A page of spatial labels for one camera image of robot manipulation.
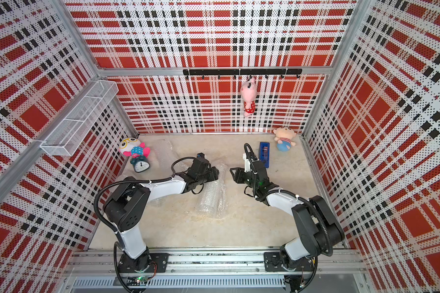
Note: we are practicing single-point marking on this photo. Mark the white wire mesh shelf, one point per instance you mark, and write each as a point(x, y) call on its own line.
point(68, 135)

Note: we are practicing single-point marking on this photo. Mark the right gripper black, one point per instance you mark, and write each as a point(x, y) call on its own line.
point(238, 177)

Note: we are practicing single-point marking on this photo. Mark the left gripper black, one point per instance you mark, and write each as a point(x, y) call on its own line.
point(213, 173)

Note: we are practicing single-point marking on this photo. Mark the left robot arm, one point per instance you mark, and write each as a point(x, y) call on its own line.
point(120, 205)

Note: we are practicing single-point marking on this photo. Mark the blue tape dispenser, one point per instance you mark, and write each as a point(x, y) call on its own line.
point(264, 155)

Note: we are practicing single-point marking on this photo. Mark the black hook rail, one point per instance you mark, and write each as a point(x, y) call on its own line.
point(250, 72)

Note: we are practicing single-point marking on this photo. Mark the plush doll blue pants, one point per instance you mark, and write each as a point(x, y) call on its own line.
point(284, 138)

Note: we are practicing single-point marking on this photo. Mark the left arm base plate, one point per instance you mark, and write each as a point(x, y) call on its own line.
point(146, 263)

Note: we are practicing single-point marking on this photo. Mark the bubble wrap pile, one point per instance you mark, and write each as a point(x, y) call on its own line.
point(212, 202)

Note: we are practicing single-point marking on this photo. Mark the pink hanging plush toy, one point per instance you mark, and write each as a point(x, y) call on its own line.
point(248, 92)

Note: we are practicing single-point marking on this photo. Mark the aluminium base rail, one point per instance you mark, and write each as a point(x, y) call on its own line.
point(257, 269)

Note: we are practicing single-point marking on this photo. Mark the white pink owl plush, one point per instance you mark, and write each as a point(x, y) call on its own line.
point(132, 147)

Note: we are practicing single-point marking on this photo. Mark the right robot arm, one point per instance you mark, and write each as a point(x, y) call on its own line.
point(318, 228)

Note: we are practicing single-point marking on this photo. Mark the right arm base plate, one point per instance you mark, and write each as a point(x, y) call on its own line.
point(278, 261)

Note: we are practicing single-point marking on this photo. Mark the teal alarm clock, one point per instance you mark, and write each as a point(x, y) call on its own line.
point(140, 164)

